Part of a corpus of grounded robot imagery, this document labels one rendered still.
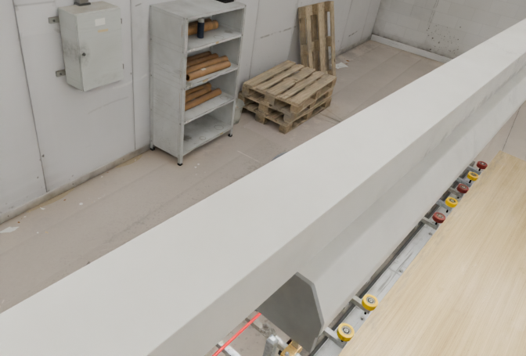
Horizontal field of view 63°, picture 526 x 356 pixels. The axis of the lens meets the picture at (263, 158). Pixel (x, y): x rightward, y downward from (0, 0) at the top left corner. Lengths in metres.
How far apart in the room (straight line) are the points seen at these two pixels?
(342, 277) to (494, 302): 2.38
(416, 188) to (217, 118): 4.77
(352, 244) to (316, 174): 0.10
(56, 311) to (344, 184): 0.23
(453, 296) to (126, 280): 2.47
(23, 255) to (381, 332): 2.70
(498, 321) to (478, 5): 7.35
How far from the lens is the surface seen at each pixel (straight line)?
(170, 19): 4.07
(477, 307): 2.69
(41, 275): 3.67
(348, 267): 0.43
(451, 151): 0.66
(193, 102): 4.62
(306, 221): 0.32
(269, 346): 1.83
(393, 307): 2.46
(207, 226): 0.30
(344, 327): 2.27
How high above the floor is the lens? 2.66
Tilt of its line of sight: 33 degrees down
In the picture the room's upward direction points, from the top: 9 degrees clockwise
